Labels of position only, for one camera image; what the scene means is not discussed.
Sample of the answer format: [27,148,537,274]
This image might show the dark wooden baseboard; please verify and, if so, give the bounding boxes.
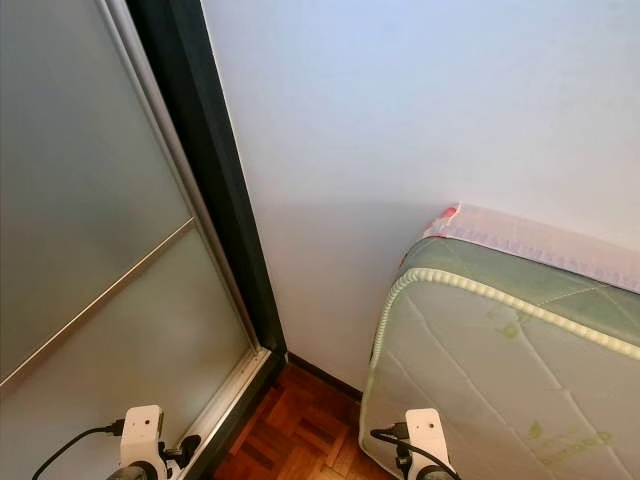
[285,352,364,401]

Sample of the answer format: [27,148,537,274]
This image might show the white green quilted mattress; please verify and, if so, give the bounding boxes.
[360,235,640,480]

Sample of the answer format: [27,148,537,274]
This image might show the pink patterned fabric cover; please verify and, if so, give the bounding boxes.
[400,203,640,296]

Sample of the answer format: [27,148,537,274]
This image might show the frosted glass sliding door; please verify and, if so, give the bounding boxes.
[0,0,266,480]

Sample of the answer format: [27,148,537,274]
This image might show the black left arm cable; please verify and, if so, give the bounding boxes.
[32,420,126,480]

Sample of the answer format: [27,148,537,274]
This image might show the dark door frame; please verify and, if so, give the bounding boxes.
[125,0,289,480]

